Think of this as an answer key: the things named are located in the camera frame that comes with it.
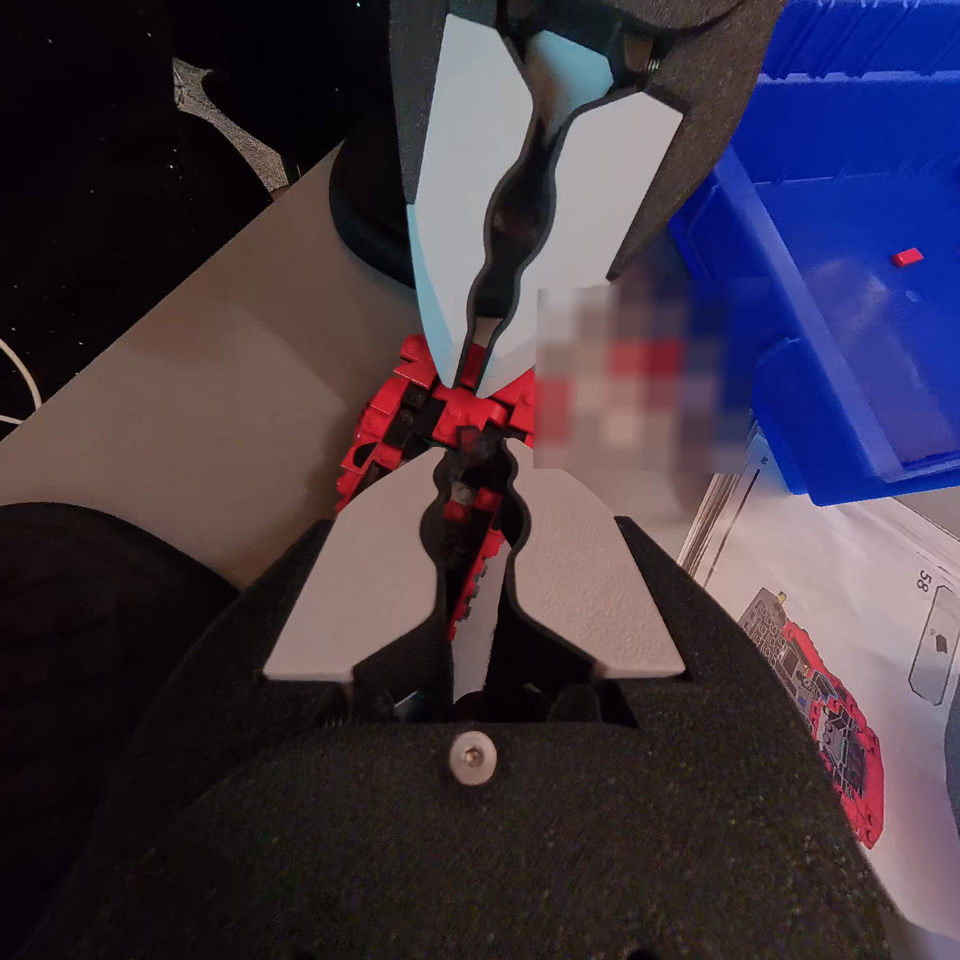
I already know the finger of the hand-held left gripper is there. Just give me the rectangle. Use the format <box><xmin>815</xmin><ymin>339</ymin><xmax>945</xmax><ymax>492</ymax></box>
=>
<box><xmin>406</xmin><ymin>13</ymin><xmax>535</xmax><ymax>389</ymax></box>
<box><xmin>478</xmin><ymin>90</ymin><xmax>685</xmax><ymax>399</ymax></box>

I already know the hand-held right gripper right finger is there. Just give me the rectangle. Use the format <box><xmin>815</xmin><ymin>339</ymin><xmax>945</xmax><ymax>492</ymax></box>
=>
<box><xmin>491</xmin><ymin>441</ymin><xmax>685</xmax><ymax>684</ymax></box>

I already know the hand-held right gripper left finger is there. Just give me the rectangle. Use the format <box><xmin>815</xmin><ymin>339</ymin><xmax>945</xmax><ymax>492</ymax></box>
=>
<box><xmin>264</xmin><ymin>447</ymin><xmax>453</xmax><ymax>695</ymax></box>

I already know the red toy brick car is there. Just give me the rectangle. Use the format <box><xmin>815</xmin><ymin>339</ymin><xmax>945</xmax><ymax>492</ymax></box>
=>
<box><xmin>335</xmin><ymin>333</ymin><xmax>537</xmax><ymax>654</ymax></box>

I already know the blue plastic bin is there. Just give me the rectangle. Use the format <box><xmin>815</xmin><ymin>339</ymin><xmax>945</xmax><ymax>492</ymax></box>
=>
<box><xmin>667</xmin><ymin>0</ymin><xmax>960</xmax><ymax>507</ymax></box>

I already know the brick instruction booklet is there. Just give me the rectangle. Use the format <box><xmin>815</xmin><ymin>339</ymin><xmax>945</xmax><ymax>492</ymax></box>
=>
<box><xmin>678</xmin><ymin>450</ymin><xmax>960</xmax><ymax>935</ymax></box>

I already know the white cable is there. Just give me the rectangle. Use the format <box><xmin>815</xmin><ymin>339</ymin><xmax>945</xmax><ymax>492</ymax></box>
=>
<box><xmin>0</xmin><ymin>337</ymin><xmax>42</xmax><ymax>429</ymax></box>

